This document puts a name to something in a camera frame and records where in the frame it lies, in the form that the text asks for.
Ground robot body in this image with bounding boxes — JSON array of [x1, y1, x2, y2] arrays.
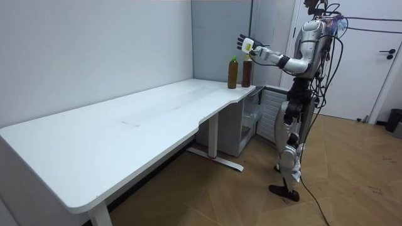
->
[[294, 0, 344, 95]]

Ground robot legs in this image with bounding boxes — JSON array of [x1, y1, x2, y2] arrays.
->
[[268, 78, 318, 203]]

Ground white standing desk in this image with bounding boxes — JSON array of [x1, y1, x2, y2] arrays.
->
[[0, 78, 257, 226]]

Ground small grey fridge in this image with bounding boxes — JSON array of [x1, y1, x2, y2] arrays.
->
[[195, 85, 266, 158]]

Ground cable bundle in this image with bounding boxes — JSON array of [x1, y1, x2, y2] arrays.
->
[[326, 3, 402, 35]]

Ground white room door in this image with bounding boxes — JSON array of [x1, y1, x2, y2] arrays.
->
[[280, 0, 402, 124]]

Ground white slatted panel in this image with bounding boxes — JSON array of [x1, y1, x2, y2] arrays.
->
[[256, 87, 289, 144]]

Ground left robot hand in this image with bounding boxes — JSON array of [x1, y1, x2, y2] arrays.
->
[[236, 33, 266, 55]]

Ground orange cap tea bottle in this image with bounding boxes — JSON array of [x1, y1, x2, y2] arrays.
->
[[241, 54, 253, 89]]

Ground black waste bin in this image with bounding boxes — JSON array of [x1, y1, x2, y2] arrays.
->
[[385, 108, 402, 133]]

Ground green cap tea bottle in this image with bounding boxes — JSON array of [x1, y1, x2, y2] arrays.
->
[[227, 55, 239, 90]]

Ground black floor cable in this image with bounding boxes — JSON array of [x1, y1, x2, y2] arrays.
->
[[298, 31, 345, 226]]

